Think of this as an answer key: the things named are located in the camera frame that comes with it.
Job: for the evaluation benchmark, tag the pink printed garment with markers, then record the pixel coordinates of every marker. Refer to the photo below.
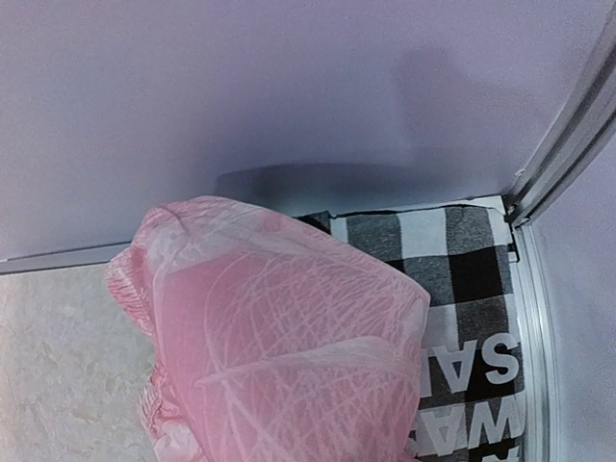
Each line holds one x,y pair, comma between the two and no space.
273,340

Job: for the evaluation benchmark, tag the black white plaid shirt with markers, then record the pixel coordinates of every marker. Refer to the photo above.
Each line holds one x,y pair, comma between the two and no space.
473,400

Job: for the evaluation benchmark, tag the right aluminium frame post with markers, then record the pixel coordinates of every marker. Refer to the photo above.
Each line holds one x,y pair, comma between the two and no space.
581,130

